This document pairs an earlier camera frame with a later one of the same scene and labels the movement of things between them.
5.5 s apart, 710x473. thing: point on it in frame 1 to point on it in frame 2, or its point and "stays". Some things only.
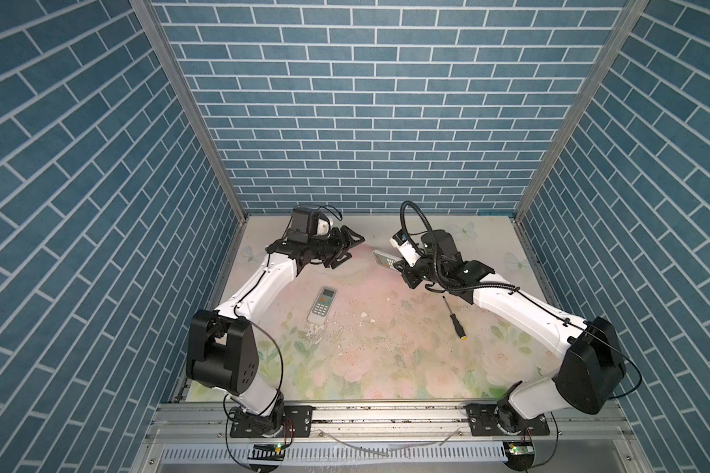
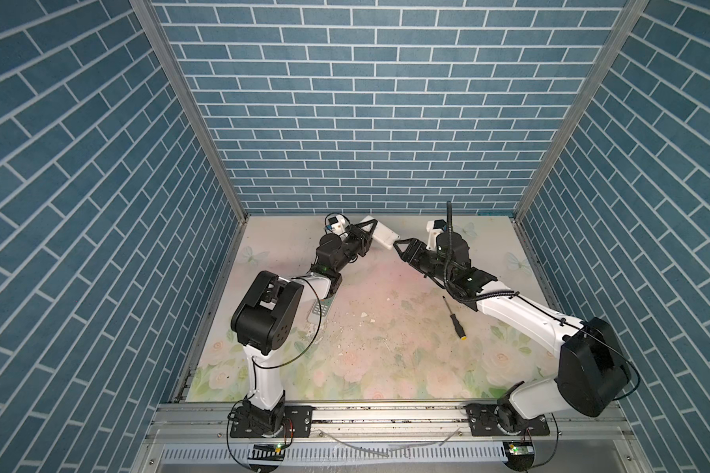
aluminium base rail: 590,438 stays
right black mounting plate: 483,422 stays
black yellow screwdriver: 457,325 stays
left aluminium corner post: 155,29 stays
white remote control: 384,259 to 383,236
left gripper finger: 340,260 to 364,249
